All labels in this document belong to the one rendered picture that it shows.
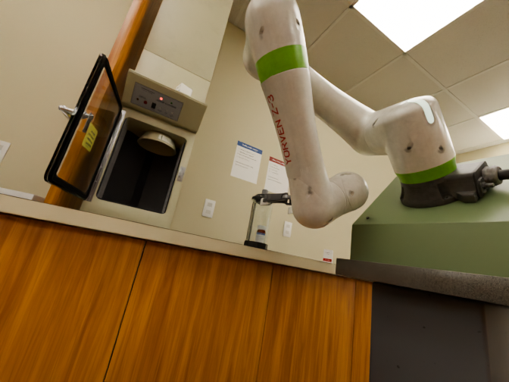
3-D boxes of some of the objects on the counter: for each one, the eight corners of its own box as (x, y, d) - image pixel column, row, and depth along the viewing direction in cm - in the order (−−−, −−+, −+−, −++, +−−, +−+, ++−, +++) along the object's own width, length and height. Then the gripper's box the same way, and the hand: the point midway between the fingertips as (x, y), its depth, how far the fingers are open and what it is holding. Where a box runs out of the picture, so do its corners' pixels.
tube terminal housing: (87, 218, 105) (140, 79, 127) (161, 233, 119) (198, 105, 140) (76, 214, 84) (142, 48, 105) (168, 233, 97) (210, 82, 118)
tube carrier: (238, 243, 103) (248, 197, 108) (260, 248, 107) (267, 203, 113) (250, 244, 93) (259, 193, 99) (273, 249, 98) (279, 200, 104)
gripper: (338, 198, 83) (300, 205, 101) (281, 176, 72) (250, 189, 91) (337, 218, 81) (298, 222, 99) (278, 199, 70) (246, 208, 89)
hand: (276, 206), depth 94 cm, fingers open, 13 cm apart
